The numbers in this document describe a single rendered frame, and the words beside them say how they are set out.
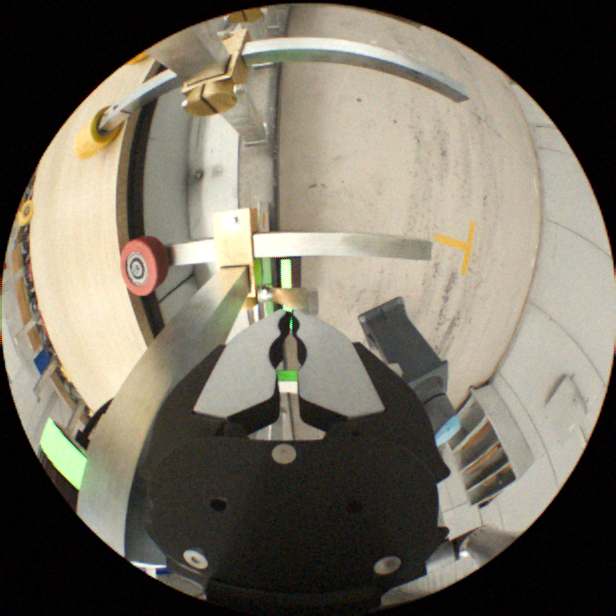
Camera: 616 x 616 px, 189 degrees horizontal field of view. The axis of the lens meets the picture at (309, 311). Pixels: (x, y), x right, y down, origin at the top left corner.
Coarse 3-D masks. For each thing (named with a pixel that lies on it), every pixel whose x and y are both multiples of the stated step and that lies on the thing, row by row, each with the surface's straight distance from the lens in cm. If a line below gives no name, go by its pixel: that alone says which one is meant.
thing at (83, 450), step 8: (112, 400) 16; (104, 408) 16; (96, 416) 16; (56, 424) 14; (88, 424) 16; (64, 432) 15; (80, 432) 16; (88, 432) 16; (96, 432) 12; (72, 440) 14; (80, 440) 15; (88, 440) 16; (80, 448) 13; (88, 448) 12
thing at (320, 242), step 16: (192, 240) 33; (208, 240) 29; (256, 240) 27; (272, 240) 27; (288, 240) 27; (304, 240) 27; (320, 240) 27; (336, 240) 27; (352, 240) 28; (368, 240) 28; (384, 240) 29; (400, 240) 30; (416, 240) 31; (176, 256) 32; (192, 256) 30; (208, 256) 29; (256, 256) 28; (272, 256) 27; (368, 256) 29; (384, 256) 29; (400, 256) 30; (416, 256) 32
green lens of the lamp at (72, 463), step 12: (48, 420) 15; (48, 432) 14; (60, 432) 13; (48, 444) 14; (60, 444) 13; (48, 456) 14; (60, 456) 13; (72, 456) 13; (60, 468) 13; (72, 468) 13; (72, 480) 13
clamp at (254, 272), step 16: (256, 208) 30; (240, 224) 26; (256, 224) 30; (224, 240) 27; (240, 240) 27; (224, 256) 28; (240, 256) 27; (256, 272) 29; (256, 288) 29; (256, 304) 30
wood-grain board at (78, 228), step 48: (96, 96) 68; (48, 192) 74; (96, 192) 40; (48, 240) 68; (96, 240) 39; (48, 288) 76; (96, 288) 42; (96, 336) 52; (144, 336) 38; (96, 384) 75
